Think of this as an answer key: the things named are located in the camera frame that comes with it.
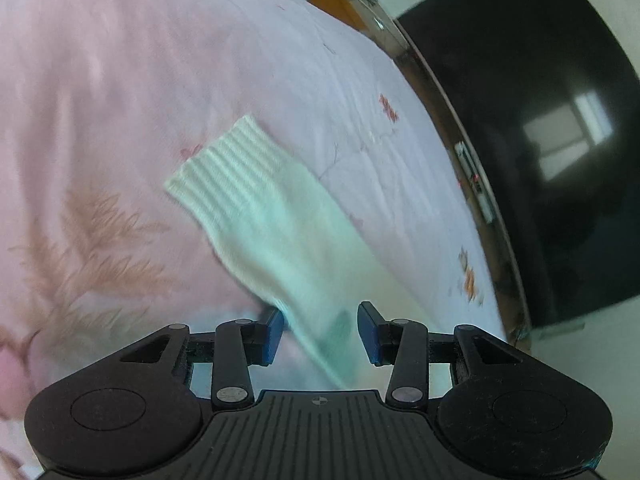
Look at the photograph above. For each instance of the white knitted sweater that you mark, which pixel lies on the white knitted sweater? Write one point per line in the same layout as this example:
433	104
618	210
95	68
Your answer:
284	238

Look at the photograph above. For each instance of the silver set-top box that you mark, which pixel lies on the silver set-top box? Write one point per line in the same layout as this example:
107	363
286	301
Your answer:
475	181

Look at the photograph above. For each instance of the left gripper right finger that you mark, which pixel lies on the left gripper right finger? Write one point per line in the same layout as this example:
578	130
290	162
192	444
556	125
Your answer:
410	348

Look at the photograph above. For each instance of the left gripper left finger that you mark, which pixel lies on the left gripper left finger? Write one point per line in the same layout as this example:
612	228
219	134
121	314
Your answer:
156	371

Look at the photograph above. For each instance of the black flat television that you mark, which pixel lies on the black flat television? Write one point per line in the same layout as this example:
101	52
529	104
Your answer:
550	104

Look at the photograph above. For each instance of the pink floral bed sheet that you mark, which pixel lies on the pink floral bed sheet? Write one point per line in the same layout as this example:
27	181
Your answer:
102	101

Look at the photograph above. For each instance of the wooden tv shelf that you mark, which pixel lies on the wooden tv shelf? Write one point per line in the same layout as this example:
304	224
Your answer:
368	17

